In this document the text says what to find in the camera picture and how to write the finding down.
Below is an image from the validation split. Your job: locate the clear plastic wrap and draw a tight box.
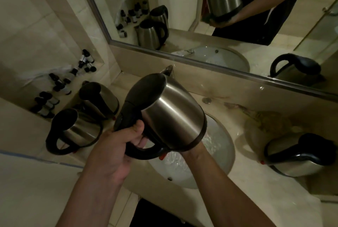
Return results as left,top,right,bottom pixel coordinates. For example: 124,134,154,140
22,65,68,87

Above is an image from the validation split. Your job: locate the group of small black-capped bottles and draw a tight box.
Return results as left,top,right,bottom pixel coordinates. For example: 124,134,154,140
29,49,97,119

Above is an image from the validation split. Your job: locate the person's left hand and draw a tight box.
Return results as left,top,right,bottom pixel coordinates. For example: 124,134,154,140
87,122,148,185

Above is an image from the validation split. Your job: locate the wall mirror with metal frame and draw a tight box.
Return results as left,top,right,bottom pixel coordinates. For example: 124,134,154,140
73,0,338,102

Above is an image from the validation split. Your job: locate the person's right forearm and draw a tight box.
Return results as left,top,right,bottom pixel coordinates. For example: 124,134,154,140
182,148,277,227

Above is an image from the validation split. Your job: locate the chrome faucet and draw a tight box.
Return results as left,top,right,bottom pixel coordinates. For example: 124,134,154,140
159,65,175,77

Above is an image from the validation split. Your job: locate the person's dark clothing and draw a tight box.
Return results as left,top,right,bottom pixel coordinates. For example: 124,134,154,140
129,198,198,227

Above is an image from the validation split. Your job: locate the person's left forearm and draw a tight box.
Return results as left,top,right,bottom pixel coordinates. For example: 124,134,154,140
55,166,125,227

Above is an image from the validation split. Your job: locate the person's right hand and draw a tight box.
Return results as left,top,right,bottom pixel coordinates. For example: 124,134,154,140
182,141,205,156

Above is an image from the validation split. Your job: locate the blue tape strip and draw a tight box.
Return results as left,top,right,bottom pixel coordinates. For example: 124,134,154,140
0,150,83,169

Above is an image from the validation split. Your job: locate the steel kettle with black handle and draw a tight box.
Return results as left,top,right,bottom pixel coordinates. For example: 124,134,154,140
113,73,208,161
46,108,104,155
264,133,330,178
79,82,120,121

